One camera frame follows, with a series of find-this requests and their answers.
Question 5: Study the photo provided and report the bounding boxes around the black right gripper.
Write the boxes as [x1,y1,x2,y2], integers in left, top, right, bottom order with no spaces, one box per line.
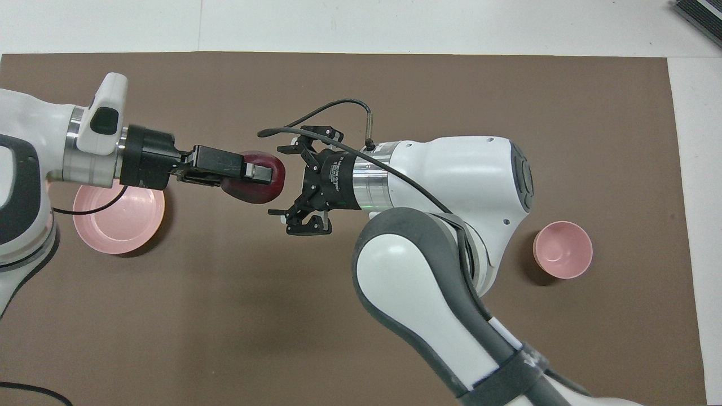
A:
[267,124,362,236]

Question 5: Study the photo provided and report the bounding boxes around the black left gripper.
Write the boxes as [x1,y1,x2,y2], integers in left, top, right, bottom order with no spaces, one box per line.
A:
[119,125,273,190]

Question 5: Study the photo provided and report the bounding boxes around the dark red apple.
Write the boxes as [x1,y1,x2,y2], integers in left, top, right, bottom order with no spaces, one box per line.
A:
[219,149,287,206]

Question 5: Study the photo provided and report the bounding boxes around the pink plate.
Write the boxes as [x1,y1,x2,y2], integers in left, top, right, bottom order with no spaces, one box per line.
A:
[72,179,166,255]

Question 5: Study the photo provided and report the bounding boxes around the pink bowl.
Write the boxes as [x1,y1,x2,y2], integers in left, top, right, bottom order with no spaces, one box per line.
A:
[532,220,593,280]

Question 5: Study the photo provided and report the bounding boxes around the brown table mat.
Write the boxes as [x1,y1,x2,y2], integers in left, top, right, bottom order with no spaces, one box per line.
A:
[0,52,707,406]

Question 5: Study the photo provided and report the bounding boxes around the grey ridged metal device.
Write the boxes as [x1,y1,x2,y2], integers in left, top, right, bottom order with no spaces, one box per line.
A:
[671,0,722,33]

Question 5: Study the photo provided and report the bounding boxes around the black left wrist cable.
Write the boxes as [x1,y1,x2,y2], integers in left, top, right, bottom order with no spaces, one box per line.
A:
[52,185,129,216]

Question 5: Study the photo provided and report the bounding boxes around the dark grey arm strap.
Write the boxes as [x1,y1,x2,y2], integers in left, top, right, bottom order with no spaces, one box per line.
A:
[458,343,552,406]

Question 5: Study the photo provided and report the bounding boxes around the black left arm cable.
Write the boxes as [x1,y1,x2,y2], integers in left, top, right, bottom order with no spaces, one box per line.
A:
[0,381,75,406]

